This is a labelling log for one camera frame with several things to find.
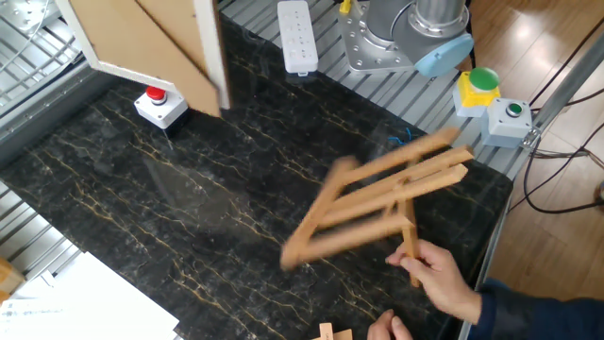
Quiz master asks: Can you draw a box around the person's left hand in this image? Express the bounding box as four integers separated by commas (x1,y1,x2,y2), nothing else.
366,309,414,340

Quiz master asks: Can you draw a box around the right forearm dark blue sleeve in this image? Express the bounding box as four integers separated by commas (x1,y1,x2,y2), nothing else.
474,278,604,340

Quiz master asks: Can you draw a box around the small cardboard box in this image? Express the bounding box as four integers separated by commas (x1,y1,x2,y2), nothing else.
0,257,25,303

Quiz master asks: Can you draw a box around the yellow button box green button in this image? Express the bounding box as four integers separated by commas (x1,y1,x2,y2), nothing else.
452,66,502,119

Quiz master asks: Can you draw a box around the black floor cable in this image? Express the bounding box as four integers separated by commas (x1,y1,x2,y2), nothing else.
507,120,604,216

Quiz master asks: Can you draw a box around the silver perforated aluminium plate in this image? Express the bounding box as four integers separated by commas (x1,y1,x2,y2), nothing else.
0,0,65,32

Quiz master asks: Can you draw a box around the wooden tabletop easel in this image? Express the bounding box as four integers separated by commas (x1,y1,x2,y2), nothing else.
280,127,475,288

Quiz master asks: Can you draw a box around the aluminium table edge profile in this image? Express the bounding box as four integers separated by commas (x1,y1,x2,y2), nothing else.
456,197,513,340

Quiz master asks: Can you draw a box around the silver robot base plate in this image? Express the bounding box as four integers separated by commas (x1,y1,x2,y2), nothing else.
337,0,416,76

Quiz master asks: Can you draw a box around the white button box red button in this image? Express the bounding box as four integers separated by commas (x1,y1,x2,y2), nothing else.
134,86,189,130

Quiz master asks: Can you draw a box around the aluminium frame post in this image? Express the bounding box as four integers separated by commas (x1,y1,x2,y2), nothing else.
530,35,604,136

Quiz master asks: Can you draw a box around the printed text paper sheet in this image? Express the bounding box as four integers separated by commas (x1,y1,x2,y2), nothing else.
0,296,91,340

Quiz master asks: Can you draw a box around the black tripod stand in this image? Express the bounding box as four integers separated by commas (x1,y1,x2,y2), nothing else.
464,0,478,70

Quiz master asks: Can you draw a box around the grey button box green button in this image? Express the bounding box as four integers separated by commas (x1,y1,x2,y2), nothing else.
480,97,533,148

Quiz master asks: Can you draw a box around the white power strip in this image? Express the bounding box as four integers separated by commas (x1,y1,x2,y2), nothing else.
277,0,320,77

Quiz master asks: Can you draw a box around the white paper stack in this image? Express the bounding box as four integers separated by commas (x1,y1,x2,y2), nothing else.
0,251,180,340

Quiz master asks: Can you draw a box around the wooden photo frame green print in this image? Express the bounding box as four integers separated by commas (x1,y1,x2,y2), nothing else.
55,0,231,118

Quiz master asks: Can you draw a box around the person's right hand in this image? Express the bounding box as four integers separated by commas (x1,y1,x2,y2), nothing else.
385,239,483,326

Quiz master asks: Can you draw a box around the small wooden block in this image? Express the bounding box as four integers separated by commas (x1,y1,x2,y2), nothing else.
310,322,353,340

